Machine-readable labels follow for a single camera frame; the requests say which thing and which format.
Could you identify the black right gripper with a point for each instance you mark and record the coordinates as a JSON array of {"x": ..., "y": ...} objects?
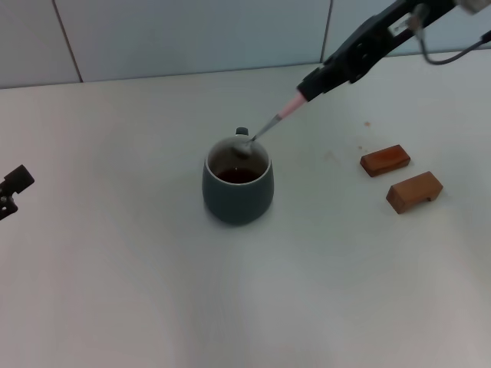
[{"x": 429, "y": 7}]

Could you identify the light notched wooden block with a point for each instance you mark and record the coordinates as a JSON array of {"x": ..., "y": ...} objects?
[{"x": 412, "y": 189}]

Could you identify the dark flat wooden block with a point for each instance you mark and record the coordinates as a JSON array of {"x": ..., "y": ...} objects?
[{"x": 383, "y": 161}]

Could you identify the grey ceramic mug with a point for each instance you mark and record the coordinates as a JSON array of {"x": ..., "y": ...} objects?
[{"x": 238, "y": 203}]

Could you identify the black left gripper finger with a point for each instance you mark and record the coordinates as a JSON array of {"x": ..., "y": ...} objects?
[{"x": 19, "y": 178}]

